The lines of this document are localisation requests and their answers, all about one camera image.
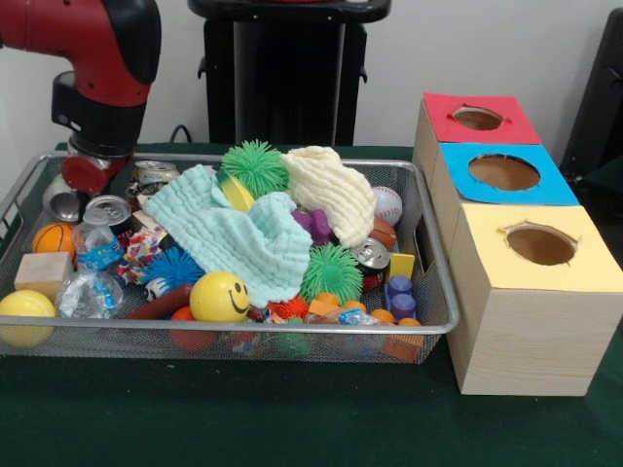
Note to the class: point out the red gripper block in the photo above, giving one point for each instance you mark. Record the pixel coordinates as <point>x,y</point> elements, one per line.
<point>90,175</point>

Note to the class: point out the silver can with pull tab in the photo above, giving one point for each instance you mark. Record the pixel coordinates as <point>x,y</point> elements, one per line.
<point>111,210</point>

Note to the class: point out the crushed silver drink can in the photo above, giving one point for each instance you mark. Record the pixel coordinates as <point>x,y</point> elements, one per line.
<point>61,204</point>

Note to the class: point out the mint green cloth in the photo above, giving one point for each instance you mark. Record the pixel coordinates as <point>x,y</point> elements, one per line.
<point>233,238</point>

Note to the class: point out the cream waffle cloth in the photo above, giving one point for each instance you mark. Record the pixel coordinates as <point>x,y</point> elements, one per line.
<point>336,194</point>

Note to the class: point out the shallow clear mesh bin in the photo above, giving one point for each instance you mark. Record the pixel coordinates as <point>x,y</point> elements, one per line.
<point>243,340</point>

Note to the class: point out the wooden three-hole box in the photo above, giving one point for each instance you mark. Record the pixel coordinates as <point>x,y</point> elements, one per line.
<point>525,340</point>

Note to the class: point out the orange basketball toy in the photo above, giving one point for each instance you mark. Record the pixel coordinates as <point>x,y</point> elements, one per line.
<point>53,238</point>

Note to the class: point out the blue spiky ball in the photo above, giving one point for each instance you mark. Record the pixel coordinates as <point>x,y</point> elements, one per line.
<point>172,267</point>

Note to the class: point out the yellow tennis ball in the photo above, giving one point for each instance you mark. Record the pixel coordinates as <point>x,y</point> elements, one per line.
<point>26,311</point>

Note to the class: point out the green spiky ball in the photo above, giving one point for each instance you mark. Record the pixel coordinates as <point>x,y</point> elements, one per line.
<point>255,166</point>
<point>332,272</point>

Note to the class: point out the smooth yellow ball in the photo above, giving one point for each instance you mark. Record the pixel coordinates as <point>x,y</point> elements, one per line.
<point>219,297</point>

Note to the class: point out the white baseball toy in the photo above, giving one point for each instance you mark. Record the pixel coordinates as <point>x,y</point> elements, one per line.
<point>388,205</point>

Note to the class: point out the brown football toy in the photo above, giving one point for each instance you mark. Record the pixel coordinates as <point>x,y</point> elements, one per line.
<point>384,234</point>

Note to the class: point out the dark green table cloth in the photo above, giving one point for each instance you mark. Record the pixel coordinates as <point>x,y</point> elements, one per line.
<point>292,418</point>

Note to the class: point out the black upright stand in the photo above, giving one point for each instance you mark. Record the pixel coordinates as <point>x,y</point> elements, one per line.
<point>598,97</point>

